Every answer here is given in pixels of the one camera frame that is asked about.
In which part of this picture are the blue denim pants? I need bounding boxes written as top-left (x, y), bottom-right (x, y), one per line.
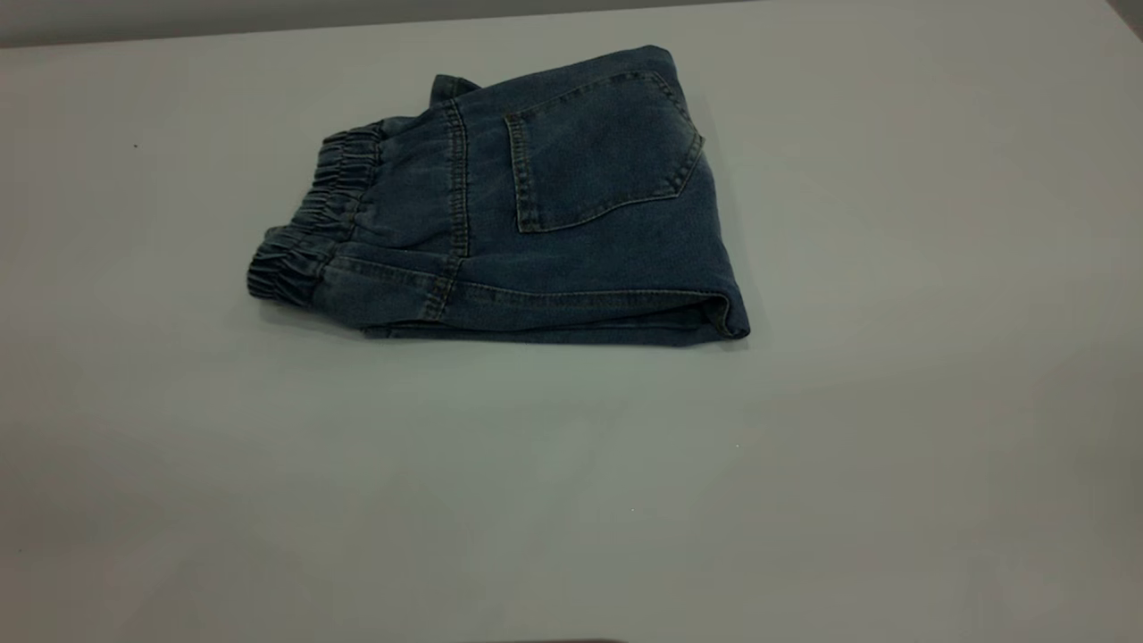
top-left (246, 45), bottom-right (751, 347)

